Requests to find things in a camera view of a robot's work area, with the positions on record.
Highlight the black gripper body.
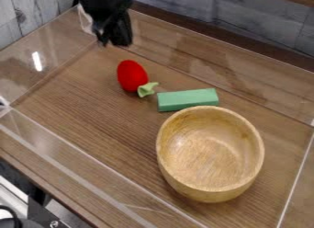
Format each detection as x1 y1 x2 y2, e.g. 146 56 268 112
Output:
93 0 133 45

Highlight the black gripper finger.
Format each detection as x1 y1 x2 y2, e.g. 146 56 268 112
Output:
111 13 133 47

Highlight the red plush fruit green stem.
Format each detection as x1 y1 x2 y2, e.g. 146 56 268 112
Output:
117 60 158 97

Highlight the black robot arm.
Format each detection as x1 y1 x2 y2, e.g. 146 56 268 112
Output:
78 0 133 47

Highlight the green rectangular block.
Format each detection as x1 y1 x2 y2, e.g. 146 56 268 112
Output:
157 88 220 112

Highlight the wooden bowl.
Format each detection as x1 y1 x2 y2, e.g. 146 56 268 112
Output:
157 106 265 203

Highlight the black equipment under table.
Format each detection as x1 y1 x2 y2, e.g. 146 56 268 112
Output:
0 194 71 228

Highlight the clear acrylic corner bracket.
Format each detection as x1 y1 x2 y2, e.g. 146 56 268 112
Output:
78 5 94 34

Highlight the clear acrylic tray enclosure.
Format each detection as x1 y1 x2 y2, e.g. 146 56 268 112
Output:
0 6 314 228

